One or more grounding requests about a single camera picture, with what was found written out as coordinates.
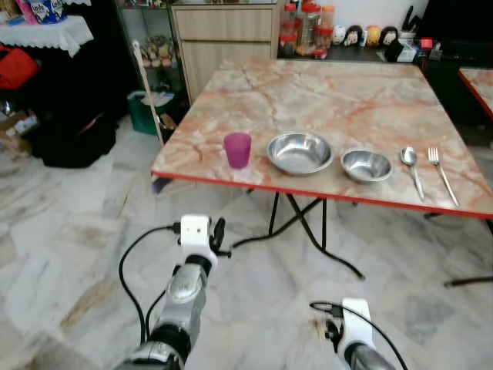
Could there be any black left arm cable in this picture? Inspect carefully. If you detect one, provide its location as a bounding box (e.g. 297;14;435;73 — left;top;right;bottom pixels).
118;222;183;345

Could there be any light wooden cabinet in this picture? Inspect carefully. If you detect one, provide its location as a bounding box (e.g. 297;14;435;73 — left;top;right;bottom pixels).
169;0;283;103

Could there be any black bag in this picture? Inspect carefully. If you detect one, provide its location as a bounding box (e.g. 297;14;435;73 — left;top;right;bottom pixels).
29;114;118;169

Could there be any steel fork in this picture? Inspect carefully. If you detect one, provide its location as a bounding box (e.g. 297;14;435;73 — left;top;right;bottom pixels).
428;147;461;208

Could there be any orange-lid plastic jar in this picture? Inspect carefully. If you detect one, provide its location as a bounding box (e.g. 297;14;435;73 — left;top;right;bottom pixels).
320;5;337;32

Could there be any large steel bowl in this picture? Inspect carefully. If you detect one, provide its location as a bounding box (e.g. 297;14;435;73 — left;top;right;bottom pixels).
267;132;335;177

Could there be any glass display shelf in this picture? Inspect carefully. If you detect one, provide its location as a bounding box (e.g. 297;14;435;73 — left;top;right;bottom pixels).
114;0;190;118

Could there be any green plastic bin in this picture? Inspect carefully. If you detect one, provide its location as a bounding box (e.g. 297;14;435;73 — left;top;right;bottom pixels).
126;90;176;136

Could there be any purple plastic cup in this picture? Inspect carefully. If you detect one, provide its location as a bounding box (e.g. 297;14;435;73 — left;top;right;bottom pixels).
223;132;253;170

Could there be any red bag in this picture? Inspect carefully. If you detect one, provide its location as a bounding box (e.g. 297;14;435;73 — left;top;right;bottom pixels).
0;45;40;91

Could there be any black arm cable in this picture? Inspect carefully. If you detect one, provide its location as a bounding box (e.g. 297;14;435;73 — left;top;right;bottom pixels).
310;300;410;370
118;222;183;345

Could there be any small white box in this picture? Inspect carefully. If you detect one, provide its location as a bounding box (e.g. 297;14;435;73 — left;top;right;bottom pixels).
397;42;421;63

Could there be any white lace tablecloth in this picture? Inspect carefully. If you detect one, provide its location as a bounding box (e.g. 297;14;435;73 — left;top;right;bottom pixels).
0;15;95;58

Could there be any small red-lid plastic jar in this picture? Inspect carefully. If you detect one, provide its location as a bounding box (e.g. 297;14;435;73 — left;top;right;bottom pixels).
314;27;334;59

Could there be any black round figurine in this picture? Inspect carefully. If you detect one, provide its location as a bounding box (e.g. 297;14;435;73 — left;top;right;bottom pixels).
381;27;400;47

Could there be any small steel bowl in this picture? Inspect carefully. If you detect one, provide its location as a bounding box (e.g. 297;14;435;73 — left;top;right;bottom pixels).
340;149;394;184

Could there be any large clear red-lid jar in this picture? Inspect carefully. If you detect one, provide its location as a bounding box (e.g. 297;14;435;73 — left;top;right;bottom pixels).
298;2;321;56

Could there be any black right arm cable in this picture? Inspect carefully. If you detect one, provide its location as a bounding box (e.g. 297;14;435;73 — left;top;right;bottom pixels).
310;300;410;370

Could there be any yellow round figurine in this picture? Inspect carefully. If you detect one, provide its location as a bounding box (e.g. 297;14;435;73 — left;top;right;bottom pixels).
364;25;383;47

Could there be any pale wooden stick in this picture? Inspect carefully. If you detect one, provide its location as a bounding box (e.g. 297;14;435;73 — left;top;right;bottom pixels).
132;42;167;146

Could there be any black-haired round figurine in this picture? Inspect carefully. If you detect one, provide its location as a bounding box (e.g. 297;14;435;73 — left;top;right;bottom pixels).
347;25;365;47

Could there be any blue and white container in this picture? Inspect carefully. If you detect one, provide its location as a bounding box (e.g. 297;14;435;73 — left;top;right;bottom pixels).
34;0;67;25

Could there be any steel spoon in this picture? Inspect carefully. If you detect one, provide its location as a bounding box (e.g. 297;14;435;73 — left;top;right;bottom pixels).
400;146;426;202

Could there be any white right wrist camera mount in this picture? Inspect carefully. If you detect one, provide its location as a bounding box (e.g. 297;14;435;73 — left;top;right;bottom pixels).
340;298;377;357

